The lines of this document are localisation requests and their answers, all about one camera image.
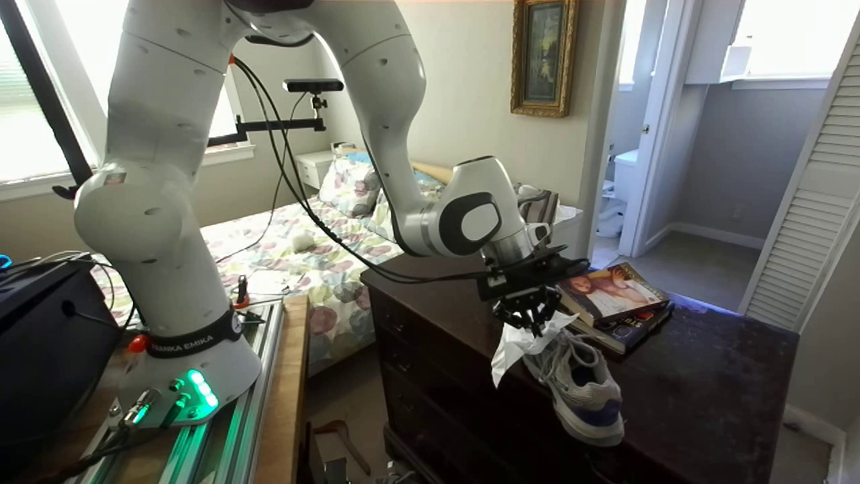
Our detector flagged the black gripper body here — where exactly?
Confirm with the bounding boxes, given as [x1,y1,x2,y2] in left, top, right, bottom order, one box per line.
[478,248,592,314]

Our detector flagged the white paper napkin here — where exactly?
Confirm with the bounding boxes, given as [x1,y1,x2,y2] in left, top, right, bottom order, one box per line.
[492,313,573,385]

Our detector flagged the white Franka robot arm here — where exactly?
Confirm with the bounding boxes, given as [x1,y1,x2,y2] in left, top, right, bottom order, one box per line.
[76,0,578,427]

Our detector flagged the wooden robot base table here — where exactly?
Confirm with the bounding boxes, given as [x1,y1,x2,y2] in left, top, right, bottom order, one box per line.
[17,293,312,484]

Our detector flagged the dark wooden dresser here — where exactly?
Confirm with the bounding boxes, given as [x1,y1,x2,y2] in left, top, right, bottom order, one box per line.
[363,256,797,484]

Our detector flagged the floral bed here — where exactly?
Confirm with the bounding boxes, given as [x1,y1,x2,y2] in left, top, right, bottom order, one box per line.
[92,145,451,375]

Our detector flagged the gold framed picture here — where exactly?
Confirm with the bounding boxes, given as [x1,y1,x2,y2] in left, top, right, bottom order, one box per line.
[511,0,578,119]

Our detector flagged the white louvered door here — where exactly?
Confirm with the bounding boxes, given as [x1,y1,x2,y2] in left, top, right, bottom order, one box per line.
[742,20,860,332]

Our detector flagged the black case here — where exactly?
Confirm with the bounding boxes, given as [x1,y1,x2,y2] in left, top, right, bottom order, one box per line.
[0,256,119,453]

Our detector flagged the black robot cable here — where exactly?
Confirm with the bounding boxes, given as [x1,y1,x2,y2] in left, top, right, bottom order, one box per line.
[225,51,492,289]

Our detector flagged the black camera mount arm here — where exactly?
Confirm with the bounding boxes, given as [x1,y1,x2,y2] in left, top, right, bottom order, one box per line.
[208,79,343,149]

